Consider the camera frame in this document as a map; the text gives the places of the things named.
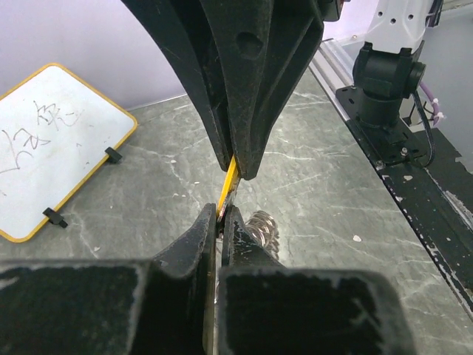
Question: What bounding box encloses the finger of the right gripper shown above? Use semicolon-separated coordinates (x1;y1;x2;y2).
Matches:
200;1;325;180
124;0;233;171

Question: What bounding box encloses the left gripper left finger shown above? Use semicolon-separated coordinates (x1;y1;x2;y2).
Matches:
1;203;217;354

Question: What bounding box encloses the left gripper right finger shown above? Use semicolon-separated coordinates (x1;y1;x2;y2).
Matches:
217;207;410;354

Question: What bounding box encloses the yellow tagged key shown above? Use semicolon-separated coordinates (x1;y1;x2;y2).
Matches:
217;156;240;223

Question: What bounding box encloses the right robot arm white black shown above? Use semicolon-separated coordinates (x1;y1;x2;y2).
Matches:
126;1;442;180

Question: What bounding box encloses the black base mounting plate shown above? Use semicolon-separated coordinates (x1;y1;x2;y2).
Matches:
334;85;473;311

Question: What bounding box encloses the small whiteboard yellow frame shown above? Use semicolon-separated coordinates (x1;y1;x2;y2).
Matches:
1;63;137;243

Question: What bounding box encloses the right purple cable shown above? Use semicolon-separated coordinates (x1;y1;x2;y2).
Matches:
417;0;448;128

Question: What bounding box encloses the aluminium rail frame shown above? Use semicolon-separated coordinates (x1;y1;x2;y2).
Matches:
308;36;473;322

